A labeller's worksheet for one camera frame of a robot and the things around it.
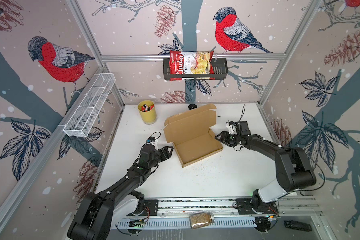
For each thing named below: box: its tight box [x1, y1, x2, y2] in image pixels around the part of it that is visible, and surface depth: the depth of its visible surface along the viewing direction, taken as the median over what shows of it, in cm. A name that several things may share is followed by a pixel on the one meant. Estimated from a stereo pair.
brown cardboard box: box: [164, 103, 224, 168], surface depth 93 cm
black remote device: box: [283, 220, 312, 232], surface depth 67 cm
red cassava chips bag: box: [169, 50, 216, 81], surface depth 90 cm
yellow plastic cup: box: [137, 100, 157, 125], surface depth 106 cm
